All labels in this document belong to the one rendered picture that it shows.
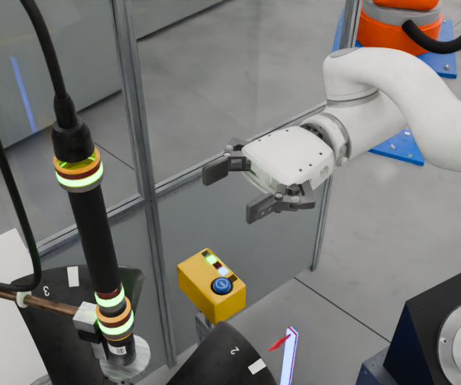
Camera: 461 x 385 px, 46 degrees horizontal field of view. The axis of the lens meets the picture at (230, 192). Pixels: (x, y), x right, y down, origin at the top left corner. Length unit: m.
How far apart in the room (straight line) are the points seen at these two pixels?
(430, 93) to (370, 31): 3.81
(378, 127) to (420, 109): 0.11
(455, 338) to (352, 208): 1.91
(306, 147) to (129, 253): 1.13
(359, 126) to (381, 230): 2.28
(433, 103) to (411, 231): 2.39
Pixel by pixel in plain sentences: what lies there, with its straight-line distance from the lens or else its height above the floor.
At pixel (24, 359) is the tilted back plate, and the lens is 1.18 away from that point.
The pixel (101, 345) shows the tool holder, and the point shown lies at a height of 1.50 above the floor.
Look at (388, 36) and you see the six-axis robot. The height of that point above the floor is 0.20.
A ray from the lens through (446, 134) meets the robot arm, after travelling 0.72.
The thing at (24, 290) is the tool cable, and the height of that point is 1.57.
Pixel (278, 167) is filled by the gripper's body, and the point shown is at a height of 1.68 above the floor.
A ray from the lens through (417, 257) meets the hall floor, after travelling 2.98.
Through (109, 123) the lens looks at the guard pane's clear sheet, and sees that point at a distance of 1.49.
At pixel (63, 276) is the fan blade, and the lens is 0.95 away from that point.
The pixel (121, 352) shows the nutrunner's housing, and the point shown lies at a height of 1.50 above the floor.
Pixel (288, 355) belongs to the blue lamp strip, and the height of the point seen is 1.10.
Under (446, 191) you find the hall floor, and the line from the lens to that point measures 3.41.
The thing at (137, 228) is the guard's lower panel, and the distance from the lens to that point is 1.75.
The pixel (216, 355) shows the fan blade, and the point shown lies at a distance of 1.09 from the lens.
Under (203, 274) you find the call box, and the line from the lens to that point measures 1.37.
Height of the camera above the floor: 2.14
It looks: 43 degrees down
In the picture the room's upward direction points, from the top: straight up
